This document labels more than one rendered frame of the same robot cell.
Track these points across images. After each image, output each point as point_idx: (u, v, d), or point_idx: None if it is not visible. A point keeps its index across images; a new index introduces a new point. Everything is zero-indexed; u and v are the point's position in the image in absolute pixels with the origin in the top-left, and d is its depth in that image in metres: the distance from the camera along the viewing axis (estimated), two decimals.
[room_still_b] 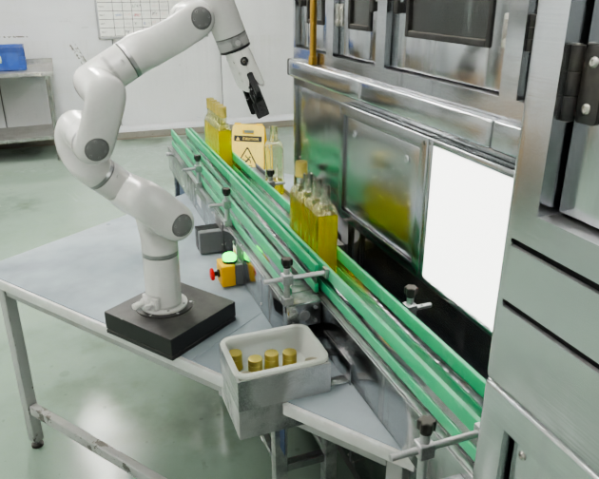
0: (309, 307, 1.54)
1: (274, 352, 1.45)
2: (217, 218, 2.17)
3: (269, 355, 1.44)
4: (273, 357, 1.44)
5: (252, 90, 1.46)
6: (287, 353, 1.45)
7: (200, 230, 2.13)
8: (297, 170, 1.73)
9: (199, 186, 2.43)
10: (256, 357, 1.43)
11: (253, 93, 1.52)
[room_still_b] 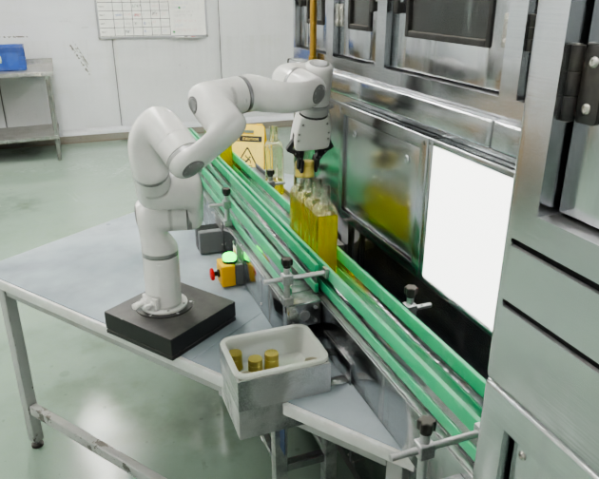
0: (309, 307, 1.54)
1: (274, 352, 1.45)
2: (217, 218, 2.17)
3: (269, 355, 1.44)
4: (273, 357, 1.44)
5: (320, 147, 1.65)
6: (310, 161, 1.67)
7: (200, 230, 2.13)
8: (297, 170, 1.73)
9: None
10: (256, 357, 1.43)
11: None
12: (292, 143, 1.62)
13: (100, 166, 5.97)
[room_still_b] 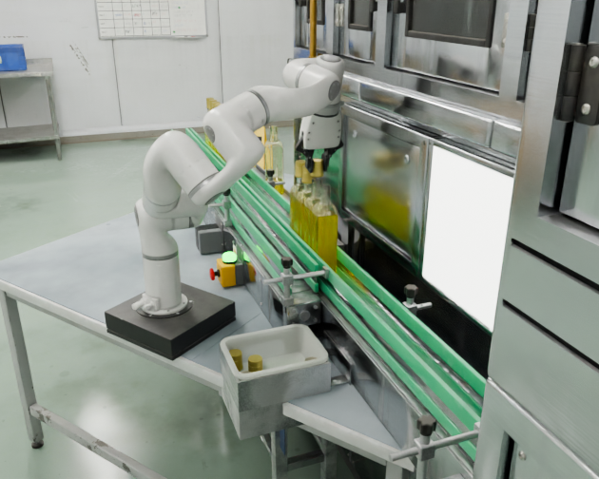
0: (309, 307, 1.54)
1: (316, 159, 1.62)
2: (217, 218, 2.17)
3: (322, 160, 1.62)
4: (323, 161, 1.62)
5: (330, 145, 1.60)
6: None
7: (200, 230, 2.13)
8: (297, 170, 1.73)
9: None
10: (256, 357, 1.43)
11: (309, 153, 1.60)
12: (301, 142, 1.56)
13: (100, 166, 5.97)
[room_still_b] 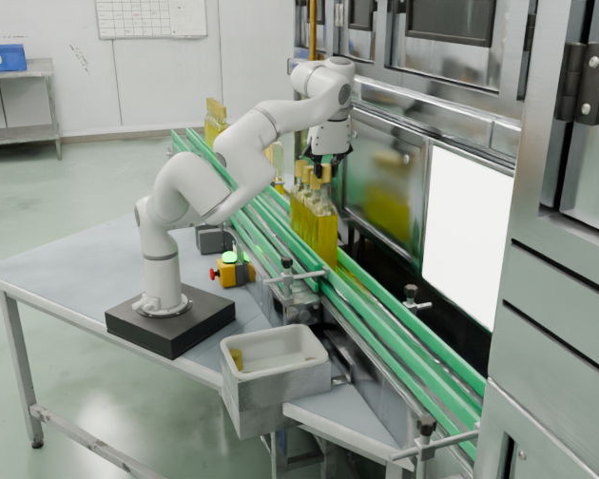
0: (309, 307, 1.54)
1: None
2: None
3: None
4: None
5: (339, 151, 1.55)
6: (310, 166, 1.68)
7: (200, 230, 2.13)
8: (297, 170, 1.73)
9: None
10: (324, 164, 1.57)
11: None
12: (309, 147, 1.51)
13: (100, 166, 5.97)
